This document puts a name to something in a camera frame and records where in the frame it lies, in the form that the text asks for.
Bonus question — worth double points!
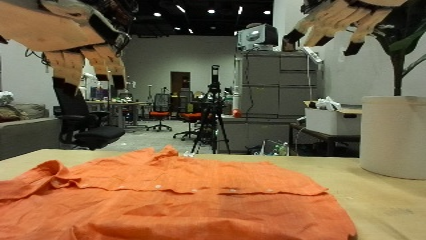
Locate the black camera tripod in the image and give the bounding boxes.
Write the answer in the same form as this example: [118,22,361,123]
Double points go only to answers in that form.
[190,64,231,155]

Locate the copper kettle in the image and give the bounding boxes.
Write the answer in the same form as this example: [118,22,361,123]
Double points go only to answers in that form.
[280,40,298,53]

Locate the green leafy plant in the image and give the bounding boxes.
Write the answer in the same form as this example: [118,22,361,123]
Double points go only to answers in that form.
[371,0,426,98]

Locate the green bottles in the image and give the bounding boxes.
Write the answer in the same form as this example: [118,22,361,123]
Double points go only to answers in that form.
[264,139,290,157]

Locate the white round planter pot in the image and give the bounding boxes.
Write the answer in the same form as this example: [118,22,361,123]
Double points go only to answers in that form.
[357,95,426,181]

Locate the tall grey filing cabinet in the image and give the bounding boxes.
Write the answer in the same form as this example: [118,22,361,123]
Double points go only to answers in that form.
[234,49,324,120]

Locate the grey monitor box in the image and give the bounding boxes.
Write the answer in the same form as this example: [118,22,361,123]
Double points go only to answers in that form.
[235,23,279,52]

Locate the orange button shirt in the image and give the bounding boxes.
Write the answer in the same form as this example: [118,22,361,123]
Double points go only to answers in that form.
[0,144,359,240]

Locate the brown door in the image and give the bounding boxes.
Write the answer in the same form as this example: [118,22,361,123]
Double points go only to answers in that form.
[168,70,192,97]

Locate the brown sofa cushion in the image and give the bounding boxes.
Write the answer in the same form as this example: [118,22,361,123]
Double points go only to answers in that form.
[0,103,47,123]

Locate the white cardboard box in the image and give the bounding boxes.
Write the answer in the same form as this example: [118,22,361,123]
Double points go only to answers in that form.
[303,105,363,136]

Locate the dark side table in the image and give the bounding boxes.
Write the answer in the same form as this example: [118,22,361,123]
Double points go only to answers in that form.
[288,122,361,158]

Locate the grey sofa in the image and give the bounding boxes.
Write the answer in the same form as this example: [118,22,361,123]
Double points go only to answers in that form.
[0,102,62,161]

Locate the black office chair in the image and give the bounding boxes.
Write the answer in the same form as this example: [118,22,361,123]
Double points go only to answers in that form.
[51,78,127,151]

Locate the white power strip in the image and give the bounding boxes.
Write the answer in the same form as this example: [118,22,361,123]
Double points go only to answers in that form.
[302,46,324,65]

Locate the orange seat office chair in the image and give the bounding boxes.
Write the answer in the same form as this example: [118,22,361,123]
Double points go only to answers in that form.
[144,93,174,133]
[171,99,203,141]

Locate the low grey cabinet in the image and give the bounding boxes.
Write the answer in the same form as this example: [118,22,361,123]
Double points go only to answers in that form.
[218,114,308,155]

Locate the wooden office desk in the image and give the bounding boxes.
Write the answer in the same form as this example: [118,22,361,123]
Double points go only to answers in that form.
[85,99,152,130]

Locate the white plastic bag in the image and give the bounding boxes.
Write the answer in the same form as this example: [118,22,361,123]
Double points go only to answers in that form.
[312,96,343,112]

